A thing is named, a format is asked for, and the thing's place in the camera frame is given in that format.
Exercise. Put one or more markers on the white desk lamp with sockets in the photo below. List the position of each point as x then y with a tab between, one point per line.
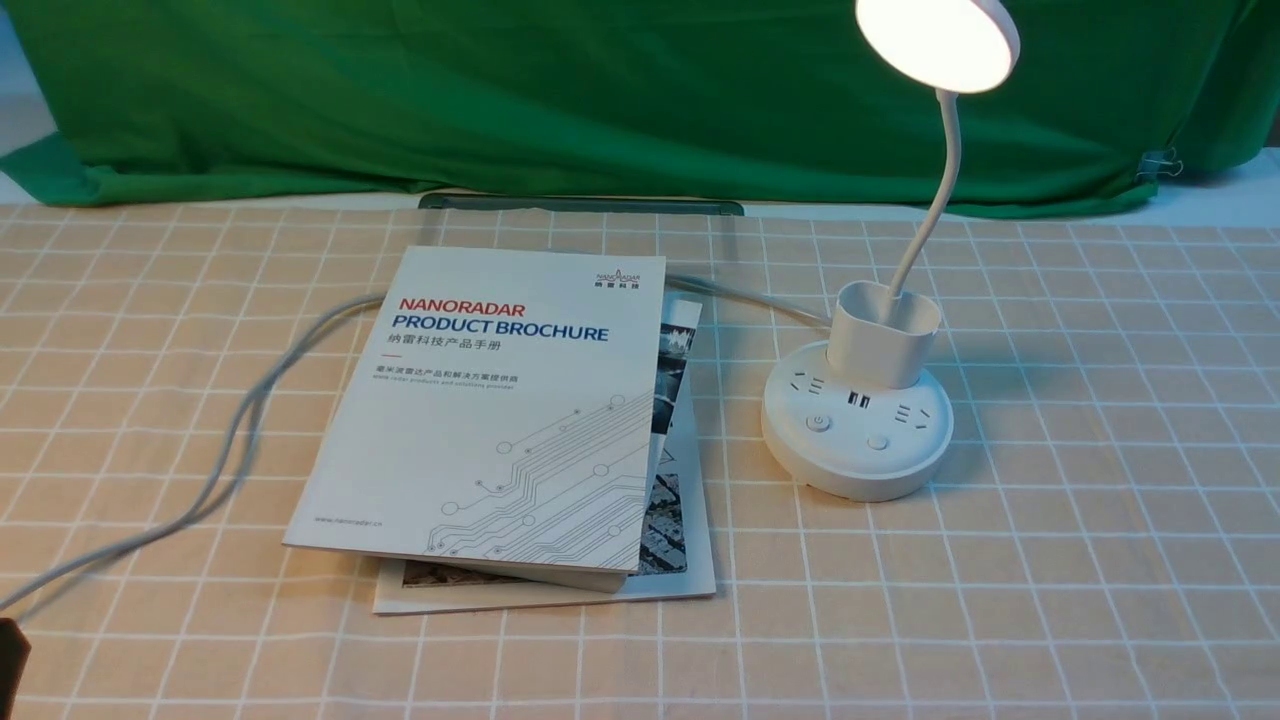
858	415

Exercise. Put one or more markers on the dark object at corner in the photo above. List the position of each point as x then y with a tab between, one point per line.
14	653

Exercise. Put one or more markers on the white booklet under brochure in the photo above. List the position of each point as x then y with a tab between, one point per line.
675	552

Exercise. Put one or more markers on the beige checkered tablecloth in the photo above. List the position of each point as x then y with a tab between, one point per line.
1102	543

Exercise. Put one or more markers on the white Nanoradar product brochure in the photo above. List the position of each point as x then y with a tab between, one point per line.
499	418

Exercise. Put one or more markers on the green backdrop cloth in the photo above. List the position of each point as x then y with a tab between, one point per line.
182	101

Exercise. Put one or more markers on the metal binder clip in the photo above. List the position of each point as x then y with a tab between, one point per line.
1163	163

